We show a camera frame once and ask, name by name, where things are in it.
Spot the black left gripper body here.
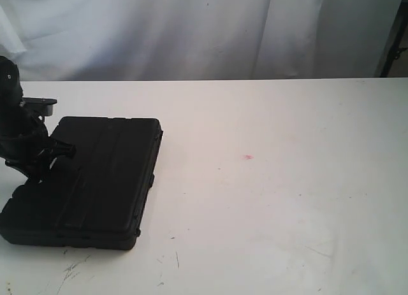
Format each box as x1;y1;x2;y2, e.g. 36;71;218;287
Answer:
1;115;76;183

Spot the black plastic carrying case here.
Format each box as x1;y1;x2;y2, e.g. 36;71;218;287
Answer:
1;117;163;250

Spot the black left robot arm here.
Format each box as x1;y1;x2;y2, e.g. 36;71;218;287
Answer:
1;56;76;182

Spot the white backdrop curtain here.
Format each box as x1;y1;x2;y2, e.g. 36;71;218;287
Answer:
1;0;402;81

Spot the black stand pole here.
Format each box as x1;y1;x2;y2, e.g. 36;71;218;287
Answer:
379;0;407;78

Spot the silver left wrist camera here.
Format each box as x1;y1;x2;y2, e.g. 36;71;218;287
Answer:
20;97;57;117

